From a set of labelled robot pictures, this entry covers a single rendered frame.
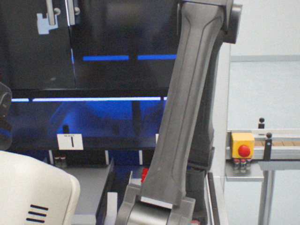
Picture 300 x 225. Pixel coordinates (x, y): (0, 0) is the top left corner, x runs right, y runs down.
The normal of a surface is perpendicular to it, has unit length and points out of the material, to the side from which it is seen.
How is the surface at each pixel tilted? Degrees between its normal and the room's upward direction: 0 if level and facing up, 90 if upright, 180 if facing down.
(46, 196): 90
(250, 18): 90
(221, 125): 90
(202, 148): 110
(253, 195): 0
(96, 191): 0
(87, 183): 0
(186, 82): 57
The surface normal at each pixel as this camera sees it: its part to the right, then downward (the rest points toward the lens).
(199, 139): -0.30, 0.68
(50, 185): 0.94, 0.03
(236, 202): -0.04, -0.92
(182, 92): -0.21, -0.16
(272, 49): -0.07, 0.40
